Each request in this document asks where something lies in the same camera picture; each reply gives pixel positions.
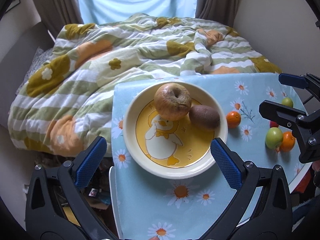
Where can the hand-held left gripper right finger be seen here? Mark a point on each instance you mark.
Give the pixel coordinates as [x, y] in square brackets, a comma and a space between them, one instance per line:
[225, 165]

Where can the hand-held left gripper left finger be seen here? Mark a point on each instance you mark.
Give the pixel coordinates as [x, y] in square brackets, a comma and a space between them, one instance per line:
[91, 162]

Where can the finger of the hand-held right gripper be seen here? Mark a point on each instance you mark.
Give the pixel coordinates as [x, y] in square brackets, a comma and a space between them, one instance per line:
[280, 113]
[291, 79]

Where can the red cherry tomato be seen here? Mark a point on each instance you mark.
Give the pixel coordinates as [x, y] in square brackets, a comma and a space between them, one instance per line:
[273, 124]

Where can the small green fruit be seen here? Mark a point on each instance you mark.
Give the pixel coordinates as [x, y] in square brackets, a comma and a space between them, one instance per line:
[287, 102]

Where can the green apple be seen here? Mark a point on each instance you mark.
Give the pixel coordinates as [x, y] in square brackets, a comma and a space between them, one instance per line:
[273, 137]

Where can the mandarin orange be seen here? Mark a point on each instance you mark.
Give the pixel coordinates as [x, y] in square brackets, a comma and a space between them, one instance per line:
[233, 120]
[287, 142]

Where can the cream bowl with duck print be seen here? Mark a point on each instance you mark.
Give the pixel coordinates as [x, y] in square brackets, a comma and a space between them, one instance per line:
[175, 167]

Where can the light blue daisy tablecloth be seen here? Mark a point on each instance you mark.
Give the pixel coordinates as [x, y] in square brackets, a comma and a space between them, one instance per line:
[200, 205]

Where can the brown kiwi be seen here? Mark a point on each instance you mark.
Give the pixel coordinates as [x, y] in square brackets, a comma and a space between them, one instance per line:
[203, 117]

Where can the orange red cloth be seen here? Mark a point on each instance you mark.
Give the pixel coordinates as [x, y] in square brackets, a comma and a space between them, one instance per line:
[303, 182]

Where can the wrinkled brown apple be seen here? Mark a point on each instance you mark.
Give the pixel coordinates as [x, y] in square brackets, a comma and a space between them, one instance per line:
[170, 105]

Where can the striped floral blanket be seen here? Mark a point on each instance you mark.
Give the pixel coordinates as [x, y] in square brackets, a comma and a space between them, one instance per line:
[75, 80]

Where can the brown curtain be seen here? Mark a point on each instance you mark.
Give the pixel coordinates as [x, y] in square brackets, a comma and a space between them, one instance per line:
[215, 0]
[57, 2]

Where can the grey patterned bed sheet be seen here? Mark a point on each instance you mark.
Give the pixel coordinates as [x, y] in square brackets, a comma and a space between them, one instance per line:
[37, 55]

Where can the framed wall picture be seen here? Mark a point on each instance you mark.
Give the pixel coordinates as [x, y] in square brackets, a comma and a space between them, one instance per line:
[13, 5]

